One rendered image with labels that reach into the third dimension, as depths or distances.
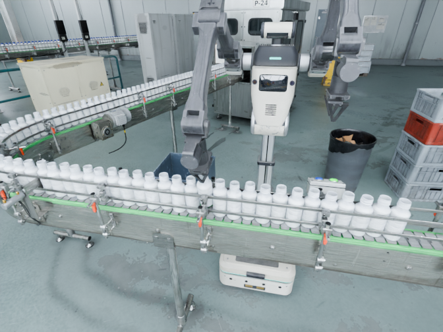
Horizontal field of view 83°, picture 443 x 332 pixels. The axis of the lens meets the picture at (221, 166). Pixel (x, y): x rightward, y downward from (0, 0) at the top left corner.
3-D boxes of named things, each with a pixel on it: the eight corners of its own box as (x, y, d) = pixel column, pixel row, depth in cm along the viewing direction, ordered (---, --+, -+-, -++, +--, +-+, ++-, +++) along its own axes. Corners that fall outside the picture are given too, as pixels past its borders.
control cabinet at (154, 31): (165, 89, 735) (156, 12, 640) (178, 91, 714) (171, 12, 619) (145, 95, 674) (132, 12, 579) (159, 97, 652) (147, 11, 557)
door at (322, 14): (310, 64, 1137) (318, 9, 1033) (310, 63, 1145) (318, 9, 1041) (333, 64, 1119) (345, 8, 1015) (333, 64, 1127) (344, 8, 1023)
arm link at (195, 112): (228, 20, 88) (198, 20, 90) (225, 6, 83) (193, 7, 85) (211, 137, 80) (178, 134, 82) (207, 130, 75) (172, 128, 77)
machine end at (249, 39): (244, 99, 630) (247, 4, 531) (295, 107, 574) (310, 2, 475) (210, 118, 510) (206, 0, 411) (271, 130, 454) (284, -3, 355)
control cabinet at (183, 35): (184, 83, 803) (178, 13, 708) (197, 85, 781) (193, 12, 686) (167, 88, 742) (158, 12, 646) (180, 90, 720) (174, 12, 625)
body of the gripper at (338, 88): (343, 93, 93) (348, 72, 89) (349, 101, 84) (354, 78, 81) (324, 93, 94) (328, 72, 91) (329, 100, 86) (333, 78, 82)
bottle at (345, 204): (346, 235, 95) (357, 200, 87) (329, 230, 98) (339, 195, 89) (347, 225, 100) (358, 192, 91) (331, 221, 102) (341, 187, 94)
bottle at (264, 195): (259, 226, 100) (262, 192, 92) (252, 217, 105) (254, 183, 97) (272, 222, 102) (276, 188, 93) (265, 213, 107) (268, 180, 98)
